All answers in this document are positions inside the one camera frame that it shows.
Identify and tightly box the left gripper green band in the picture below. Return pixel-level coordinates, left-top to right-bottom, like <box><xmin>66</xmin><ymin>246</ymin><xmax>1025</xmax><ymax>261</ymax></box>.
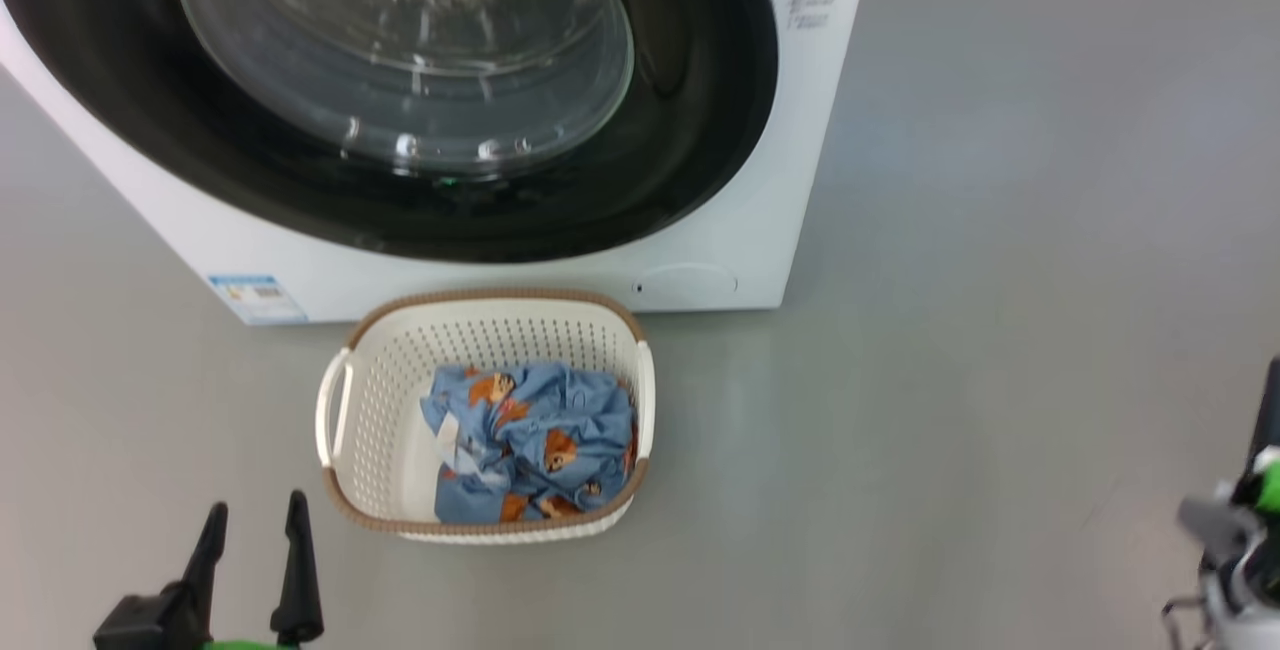
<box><xmin>93</xmin><ymin>490</ymin><xmax>325</xmax><ymax>650</ymax></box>

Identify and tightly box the black round glass washer door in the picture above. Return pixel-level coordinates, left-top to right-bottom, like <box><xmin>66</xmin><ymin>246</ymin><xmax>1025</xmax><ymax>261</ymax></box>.
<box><xmin>0</xmin><ymin>0</ymin><xmax>779</xmax><ymax>264</ymax></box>

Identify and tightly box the white front-load washing machine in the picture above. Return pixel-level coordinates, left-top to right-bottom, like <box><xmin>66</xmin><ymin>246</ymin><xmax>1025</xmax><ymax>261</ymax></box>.
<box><xmin>0</xmin><ymin>0</ymin><xmax>877</xmax><ymax>327</ymax></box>

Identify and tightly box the blue bear print garment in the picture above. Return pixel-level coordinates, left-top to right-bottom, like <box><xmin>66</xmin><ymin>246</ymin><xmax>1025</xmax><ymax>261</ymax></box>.
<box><xmin>420</xmin><ymin>361</ymin><xmax>639</xmax><ymax>525</ymax></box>

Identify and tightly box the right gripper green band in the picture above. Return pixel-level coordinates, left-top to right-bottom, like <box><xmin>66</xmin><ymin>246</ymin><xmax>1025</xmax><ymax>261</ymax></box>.
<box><xmin>1178</xmin><ymin>358</ymin><xmax>1280</xmax><ymax>650</ymax></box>

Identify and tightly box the blue energy label sticker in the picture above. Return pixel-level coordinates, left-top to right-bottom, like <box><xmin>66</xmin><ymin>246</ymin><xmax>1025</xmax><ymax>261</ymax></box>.
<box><xmin>208</xmin><ymin>274</ymin><xmax>308</xmax><ymax>326</ymax></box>

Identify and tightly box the cream perforated laundry basket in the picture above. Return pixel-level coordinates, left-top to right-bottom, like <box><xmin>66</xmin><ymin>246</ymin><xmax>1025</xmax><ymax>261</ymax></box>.
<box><xmin>315</xmin><ymin>288</ymin><xmax>657</xmax><ymax>544</ymax></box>

